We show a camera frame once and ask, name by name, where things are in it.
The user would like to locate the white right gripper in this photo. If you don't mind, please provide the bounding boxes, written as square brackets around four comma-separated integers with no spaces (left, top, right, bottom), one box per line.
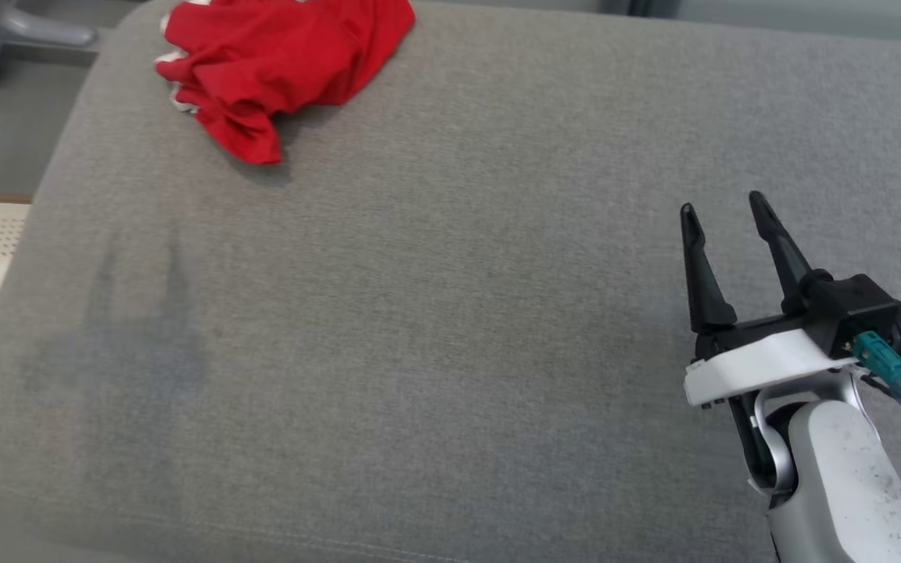
[679,189,860,408]

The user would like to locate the red shorts with white stripe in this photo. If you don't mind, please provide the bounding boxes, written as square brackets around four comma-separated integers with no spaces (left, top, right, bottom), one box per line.
[154,0,417,166]

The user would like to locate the grey metal post with bracket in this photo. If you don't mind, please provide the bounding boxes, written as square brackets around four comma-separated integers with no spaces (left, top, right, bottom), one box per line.
[0,0,99,48]

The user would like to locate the grey fabric sofa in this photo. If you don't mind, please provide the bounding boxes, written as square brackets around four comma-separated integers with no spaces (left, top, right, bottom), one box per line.
[0,0,901,563]

